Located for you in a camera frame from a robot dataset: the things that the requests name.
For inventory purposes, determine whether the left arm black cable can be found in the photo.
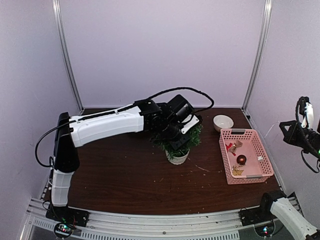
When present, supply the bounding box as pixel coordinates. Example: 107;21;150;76
34;86;215;168

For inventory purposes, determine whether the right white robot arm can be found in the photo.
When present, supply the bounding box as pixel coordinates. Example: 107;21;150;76
256;119;320;240

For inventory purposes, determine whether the pink plastic basket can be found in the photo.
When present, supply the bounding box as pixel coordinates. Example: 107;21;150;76
219;128;274;185

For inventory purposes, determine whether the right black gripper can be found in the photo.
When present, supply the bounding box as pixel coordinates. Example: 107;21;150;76
279;119;320;158

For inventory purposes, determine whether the red burlap bow ornament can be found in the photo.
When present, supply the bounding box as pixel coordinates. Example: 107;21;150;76
225;140;243;156

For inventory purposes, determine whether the gold star ornament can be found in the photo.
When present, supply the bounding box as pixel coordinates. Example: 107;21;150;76
231;167;244;176

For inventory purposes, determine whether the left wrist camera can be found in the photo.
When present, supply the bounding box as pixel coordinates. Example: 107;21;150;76
181;114;202;135

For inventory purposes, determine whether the aluminium frame post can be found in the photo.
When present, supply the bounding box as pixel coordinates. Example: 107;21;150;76
242;0;273;112
52;0;85;113

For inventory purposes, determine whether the white ceramic bowl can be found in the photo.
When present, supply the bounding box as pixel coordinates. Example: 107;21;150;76
212;114;234;132

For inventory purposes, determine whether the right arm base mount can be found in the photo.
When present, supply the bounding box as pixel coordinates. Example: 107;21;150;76
239;207;278;227

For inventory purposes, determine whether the fairy light wire string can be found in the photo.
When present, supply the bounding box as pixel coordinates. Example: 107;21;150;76
194;122;281;173

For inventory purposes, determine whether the left aluminium frame post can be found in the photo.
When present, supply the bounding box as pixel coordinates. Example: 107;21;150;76
52;0;85;113

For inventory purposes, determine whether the right aluminium frame post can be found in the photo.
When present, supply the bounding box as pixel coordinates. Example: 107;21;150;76
242;0;273;112

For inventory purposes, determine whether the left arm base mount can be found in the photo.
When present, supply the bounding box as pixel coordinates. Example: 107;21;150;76
45;208;90;227

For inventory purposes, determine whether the small green christmas tree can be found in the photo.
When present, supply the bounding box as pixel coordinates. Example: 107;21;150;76
150;124;203;165

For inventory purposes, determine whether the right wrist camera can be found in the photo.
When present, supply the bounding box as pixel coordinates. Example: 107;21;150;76
299;96;314;130

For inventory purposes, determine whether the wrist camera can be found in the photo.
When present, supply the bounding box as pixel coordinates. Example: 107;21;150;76
299;96;314;130
181;114;202;135

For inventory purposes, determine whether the red bauble ornament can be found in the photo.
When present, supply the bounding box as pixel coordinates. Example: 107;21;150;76
236;154;247;166

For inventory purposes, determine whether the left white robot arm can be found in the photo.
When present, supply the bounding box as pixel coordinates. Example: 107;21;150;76
51;94;202;222

